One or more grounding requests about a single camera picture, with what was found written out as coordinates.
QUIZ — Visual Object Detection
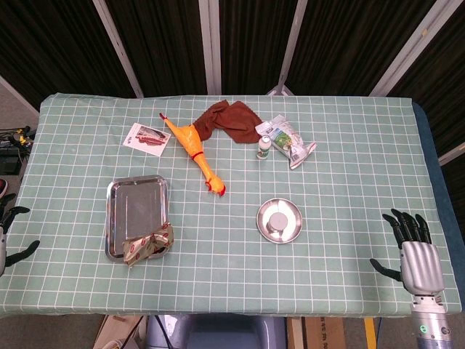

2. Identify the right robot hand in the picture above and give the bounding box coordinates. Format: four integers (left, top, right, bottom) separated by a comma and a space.
369, 208, 445, 294

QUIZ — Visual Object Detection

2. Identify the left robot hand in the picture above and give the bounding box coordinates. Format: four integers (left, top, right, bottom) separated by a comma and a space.
0, 193, 41, 277

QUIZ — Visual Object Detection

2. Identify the snack wrapper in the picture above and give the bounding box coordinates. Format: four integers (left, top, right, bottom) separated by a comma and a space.
122, 222, 175, 268

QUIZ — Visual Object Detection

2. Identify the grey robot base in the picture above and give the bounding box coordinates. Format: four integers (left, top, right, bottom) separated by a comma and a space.
145, 314, 288, 349

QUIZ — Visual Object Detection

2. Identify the cardboard box with print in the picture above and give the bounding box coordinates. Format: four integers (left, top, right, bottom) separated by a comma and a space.
286, 316, 377, 349

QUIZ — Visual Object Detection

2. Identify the plain cardboard box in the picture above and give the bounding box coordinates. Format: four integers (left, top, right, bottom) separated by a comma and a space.
94, 314, 146, 349

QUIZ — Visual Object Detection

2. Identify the rectangular steel tray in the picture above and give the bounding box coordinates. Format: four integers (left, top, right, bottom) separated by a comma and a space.
105, 174, 171, 262

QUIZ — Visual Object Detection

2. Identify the round steel plate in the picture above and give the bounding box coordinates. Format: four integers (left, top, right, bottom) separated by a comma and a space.
256, 197, 303, 244

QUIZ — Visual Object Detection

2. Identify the white printed card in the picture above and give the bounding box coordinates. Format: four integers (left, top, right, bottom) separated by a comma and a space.
122, 122, 172, 158

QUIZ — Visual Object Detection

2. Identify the white milk drink bottle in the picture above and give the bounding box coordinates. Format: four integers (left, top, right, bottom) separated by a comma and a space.
256, 135, 272, 160

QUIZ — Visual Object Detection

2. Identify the green checked tablecloth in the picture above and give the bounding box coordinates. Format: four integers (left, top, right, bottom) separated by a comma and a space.
0, 93, 461, 319

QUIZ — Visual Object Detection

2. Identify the yellow rubber chicken toy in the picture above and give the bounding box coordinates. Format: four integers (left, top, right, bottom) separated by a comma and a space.
158, 112, 228, 198

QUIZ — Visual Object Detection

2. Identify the brown towel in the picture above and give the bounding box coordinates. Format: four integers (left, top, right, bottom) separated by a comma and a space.
192, 100, 263, 145

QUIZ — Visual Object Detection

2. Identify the black equipment with cables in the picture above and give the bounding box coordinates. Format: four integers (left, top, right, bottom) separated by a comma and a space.
0, 125, 37, 177

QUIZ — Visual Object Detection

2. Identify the dark folding screen white frame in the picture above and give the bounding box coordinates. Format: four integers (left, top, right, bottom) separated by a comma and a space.
0, 0, 465, 164

